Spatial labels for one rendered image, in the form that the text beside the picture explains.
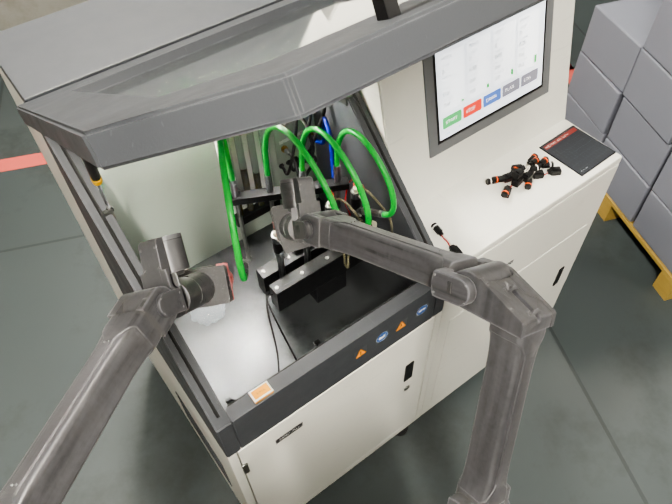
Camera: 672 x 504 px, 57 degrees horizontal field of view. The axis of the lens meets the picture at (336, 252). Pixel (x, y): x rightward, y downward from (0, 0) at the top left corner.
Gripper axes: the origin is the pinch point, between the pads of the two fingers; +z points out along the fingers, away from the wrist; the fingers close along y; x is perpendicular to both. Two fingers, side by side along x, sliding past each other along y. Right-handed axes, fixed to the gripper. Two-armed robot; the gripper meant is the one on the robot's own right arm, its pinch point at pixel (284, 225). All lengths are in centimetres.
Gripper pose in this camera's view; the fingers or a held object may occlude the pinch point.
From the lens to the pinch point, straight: 139.8
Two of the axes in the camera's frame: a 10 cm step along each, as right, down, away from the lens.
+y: -2.7, -9.5, -1.4
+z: -2.5, -0.7, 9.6
